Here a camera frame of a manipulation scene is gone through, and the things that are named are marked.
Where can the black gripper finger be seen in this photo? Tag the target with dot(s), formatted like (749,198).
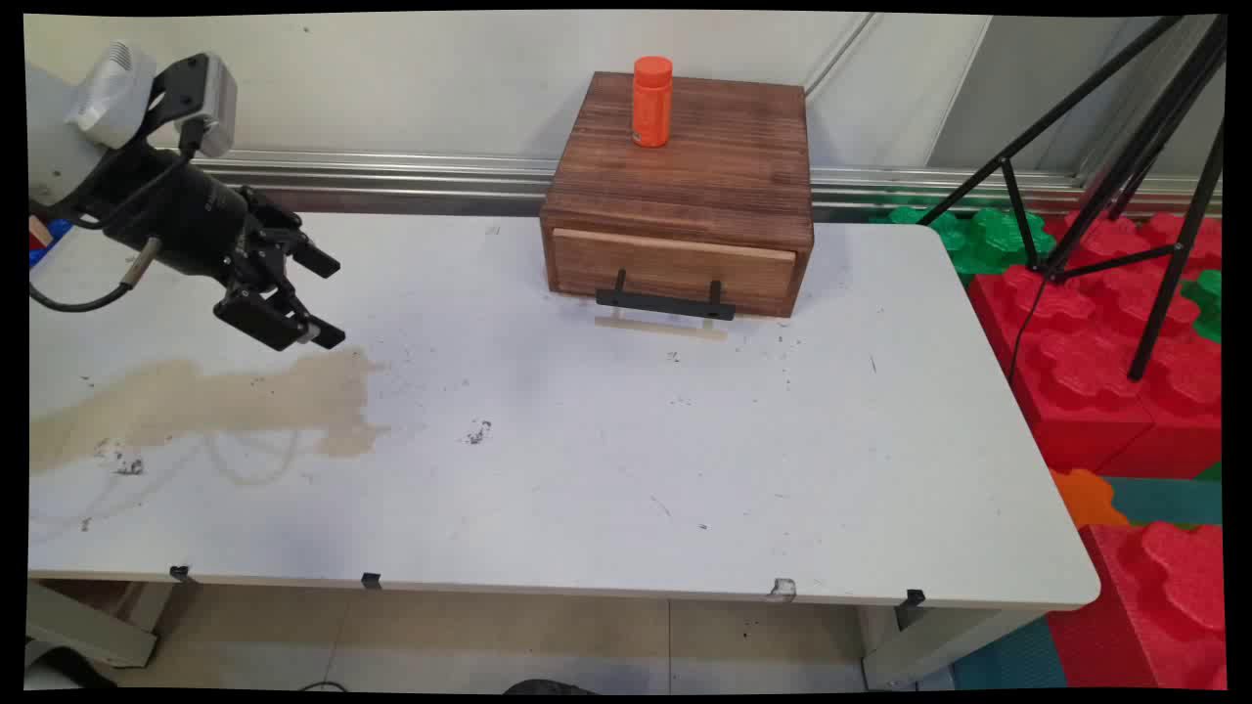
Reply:
(284,244)
(264,313)

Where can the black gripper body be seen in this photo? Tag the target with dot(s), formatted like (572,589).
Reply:
(166,215)

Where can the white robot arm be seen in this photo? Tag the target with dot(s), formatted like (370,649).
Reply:
(59,137)

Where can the white table leg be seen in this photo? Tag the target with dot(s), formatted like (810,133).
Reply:
(88,626)
(929,645)

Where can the orange plastic bottle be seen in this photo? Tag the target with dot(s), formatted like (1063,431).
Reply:
(651,103)

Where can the dark wooden cabinet box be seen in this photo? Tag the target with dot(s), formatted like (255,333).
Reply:
(724,166)

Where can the black floor object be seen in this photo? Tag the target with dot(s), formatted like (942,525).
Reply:
(548,687)

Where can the clear tape piece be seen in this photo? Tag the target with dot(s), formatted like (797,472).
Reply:
(782,588)

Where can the green foam block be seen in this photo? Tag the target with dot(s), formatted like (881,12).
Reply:
(1208,303)
(988,240)

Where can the red foam block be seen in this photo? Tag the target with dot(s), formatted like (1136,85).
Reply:
(1154,616)
(1184,411)
(1164,227)
(1076,391)

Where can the teal foam mat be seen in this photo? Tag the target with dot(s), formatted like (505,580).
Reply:
(1174,501)
(1012,660)

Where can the orange foam piece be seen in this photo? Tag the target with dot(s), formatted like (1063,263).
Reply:
(1081,499)

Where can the black tripod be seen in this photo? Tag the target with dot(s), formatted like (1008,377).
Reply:
(1136,147)

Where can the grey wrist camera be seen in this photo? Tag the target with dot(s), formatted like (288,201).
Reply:
(217,103)

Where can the aluminium wall rail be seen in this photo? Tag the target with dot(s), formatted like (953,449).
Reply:
(440,176)

